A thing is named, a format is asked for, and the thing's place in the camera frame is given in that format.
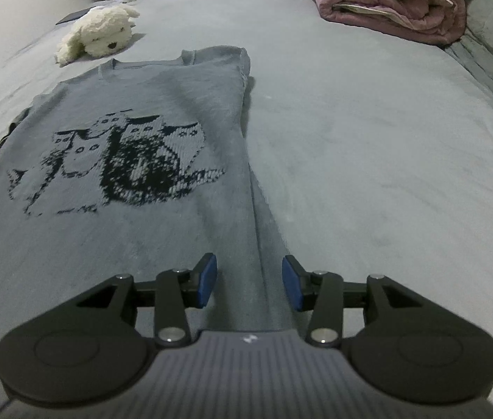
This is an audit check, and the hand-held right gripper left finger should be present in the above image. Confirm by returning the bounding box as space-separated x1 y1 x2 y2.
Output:
76 252 219 346

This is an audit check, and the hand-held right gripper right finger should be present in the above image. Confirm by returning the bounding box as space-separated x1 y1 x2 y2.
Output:
281 254 424 348

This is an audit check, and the grey sweater with cat print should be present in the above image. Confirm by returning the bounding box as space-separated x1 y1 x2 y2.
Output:
0 45 298 402

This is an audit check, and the grey bed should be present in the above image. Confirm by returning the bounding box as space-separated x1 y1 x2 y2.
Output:
0 0 493 419

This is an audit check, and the dark flat tablet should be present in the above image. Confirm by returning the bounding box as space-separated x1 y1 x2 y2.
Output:
56 7 94 25

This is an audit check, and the white plush dog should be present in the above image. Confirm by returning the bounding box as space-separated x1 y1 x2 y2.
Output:
54 5 141 67

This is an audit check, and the pink folded quilt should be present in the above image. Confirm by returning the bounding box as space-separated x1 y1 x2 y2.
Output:
306 0 467 46

